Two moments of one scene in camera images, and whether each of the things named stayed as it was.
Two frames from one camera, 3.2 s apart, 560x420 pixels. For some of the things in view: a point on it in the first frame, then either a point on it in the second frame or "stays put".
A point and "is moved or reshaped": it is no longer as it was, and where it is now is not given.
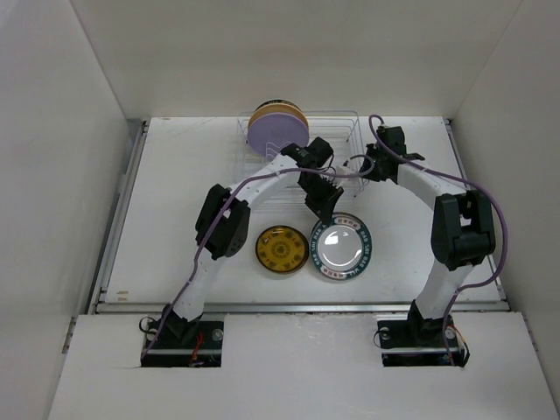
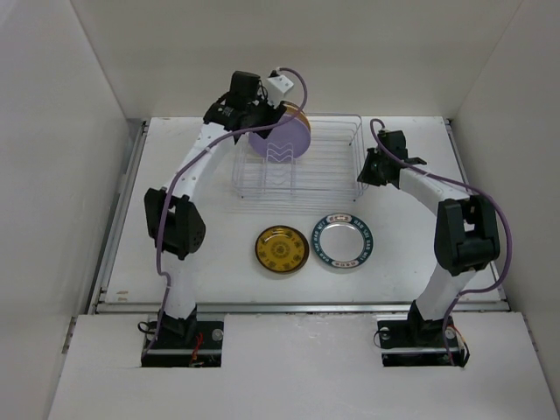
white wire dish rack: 339,129 stays put
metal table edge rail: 293,306 stays put
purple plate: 270,133 stays put
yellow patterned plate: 282,248 stays put
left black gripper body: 318,189 → 262,115
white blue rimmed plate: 340,249 is moved or reshaped
